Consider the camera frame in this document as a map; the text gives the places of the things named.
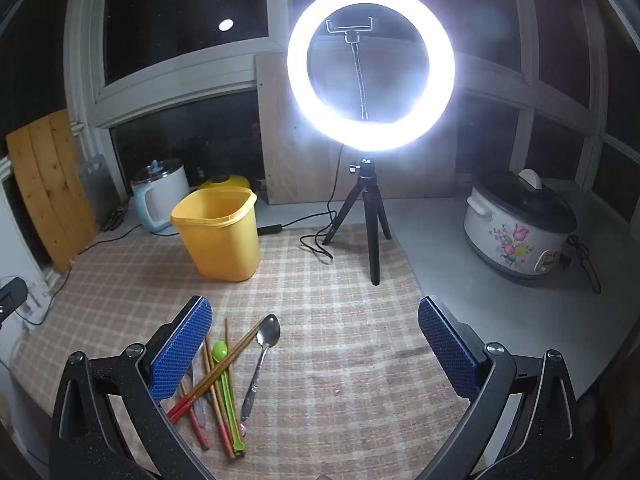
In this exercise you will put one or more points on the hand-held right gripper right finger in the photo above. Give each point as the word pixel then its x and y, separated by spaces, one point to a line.
pixel 445 345

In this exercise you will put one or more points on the black tripod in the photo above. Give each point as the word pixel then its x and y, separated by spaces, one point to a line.
pixel 368 195

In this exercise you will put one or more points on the light wooden board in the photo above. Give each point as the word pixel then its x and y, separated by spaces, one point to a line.
pixel 290 170

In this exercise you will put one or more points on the checkered tablecloth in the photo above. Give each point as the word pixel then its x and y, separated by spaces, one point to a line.
pixel 325 335

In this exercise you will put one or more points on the yellow plastic container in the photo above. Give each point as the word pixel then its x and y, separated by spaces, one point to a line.
pixel 220 245

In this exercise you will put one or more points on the black pot yellow lid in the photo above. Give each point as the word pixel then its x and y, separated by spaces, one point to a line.
pixel 235 181

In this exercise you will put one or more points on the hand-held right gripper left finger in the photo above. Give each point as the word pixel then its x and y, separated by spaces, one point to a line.
pixel 182 350

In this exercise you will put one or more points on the blue white electric kettle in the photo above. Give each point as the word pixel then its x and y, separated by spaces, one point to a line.
pixel 160 205

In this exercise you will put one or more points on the white floral tray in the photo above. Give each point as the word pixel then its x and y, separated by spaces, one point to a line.
pixel 515 230

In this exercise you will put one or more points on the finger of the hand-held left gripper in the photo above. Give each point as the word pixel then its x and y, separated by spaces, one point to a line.
pixel 12 292

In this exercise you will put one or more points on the orange pine board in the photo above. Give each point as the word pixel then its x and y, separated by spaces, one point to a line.
pixel 50 185

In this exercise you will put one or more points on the scissors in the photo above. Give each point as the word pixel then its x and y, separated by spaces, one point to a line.
pixel 114 217

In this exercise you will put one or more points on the white power strip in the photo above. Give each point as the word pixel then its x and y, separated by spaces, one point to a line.
pixel 32 302

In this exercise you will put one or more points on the metal spoon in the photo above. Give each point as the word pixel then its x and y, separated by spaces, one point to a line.
pixel 269 335

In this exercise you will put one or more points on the grey cutting board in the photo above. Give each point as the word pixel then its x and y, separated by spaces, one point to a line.
pixel 100 190

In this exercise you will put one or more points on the white window frame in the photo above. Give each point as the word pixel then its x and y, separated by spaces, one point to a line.
pixel 175 80

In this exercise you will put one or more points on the green plastic spoon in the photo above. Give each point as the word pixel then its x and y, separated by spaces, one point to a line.
pixel 220 351

